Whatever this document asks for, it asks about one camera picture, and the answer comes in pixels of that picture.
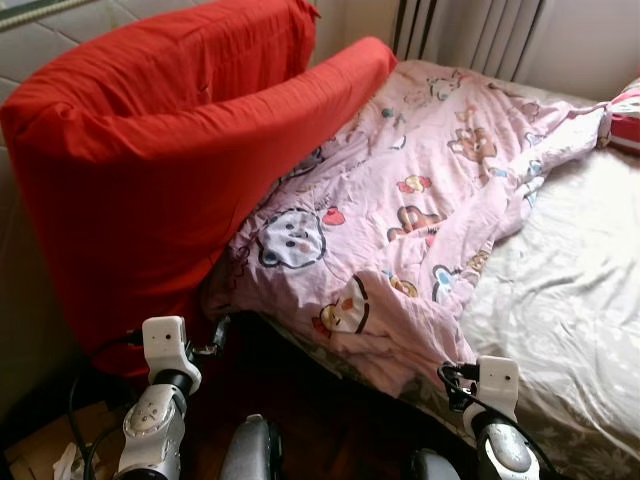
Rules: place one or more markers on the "white crumpled paper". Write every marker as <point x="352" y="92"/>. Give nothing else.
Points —
<point x="70" y="462"/>

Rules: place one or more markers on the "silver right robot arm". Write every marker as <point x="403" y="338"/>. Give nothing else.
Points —
<point x="505" y="450"/>

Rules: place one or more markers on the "flattened brown cardboard box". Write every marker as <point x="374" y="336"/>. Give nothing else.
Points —
<point x="70" y="425"/>

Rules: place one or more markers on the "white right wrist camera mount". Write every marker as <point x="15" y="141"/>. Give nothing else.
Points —
<point x="498" y="385"/>

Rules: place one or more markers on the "pink cartoon print blanket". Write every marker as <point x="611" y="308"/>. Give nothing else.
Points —
<point x="400" y="190"/>

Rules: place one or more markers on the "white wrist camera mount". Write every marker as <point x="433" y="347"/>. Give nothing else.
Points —
<point x="165" y="342"/>
<point x="498" y="385"/>

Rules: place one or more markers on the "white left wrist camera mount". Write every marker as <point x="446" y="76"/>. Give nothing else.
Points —
<point x="165" y="342"/>

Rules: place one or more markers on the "grey left robot leg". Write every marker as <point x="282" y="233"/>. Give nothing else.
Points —
<point x="252" y="450"/>

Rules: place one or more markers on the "bed with beige floral sheet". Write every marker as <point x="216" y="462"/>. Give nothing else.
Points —
<point x="560" y="260"/>

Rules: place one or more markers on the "red white blue bolster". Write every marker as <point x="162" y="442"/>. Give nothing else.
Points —
<point x="628" y="120"/>

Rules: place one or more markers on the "plain grey pleated curtain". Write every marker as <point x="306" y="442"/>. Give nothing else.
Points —
<point x="470" y="35"/>

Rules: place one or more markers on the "red folded mattress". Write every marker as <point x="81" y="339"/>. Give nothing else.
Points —
<point x="150" y="150"/>

